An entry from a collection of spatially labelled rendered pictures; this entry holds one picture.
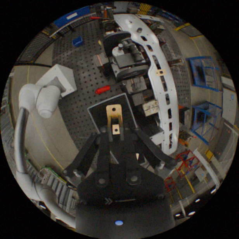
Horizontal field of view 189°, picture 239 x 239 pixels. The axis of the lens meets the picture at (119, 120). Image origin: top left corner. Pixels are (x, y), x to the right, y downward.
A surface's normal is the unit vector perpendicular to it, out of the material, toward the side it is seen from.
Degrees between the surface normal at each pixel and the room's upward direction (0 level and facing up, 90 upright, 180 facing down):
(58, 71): 44
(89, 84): 0
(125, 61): 0
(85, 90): 0
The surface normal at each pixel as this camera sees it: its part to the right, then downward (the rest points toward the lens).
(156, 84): 0.07, 0.36
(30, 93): 0.83, -0.30
